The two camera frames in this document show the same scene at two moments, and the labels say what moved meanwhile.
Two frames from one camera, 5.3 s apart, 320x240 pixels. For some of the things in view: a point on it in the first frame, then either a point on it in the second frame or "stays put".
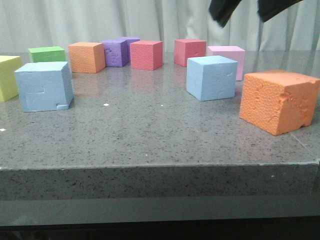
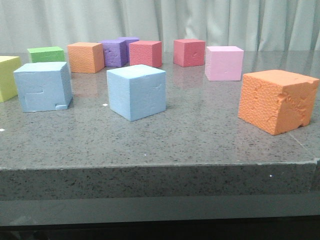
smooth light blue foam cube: [211, 77] -> [136, 91]
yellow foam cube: [9, 65] stays put
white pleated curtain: [25, 24] stays put
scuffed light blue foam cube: [45, 86] stays put
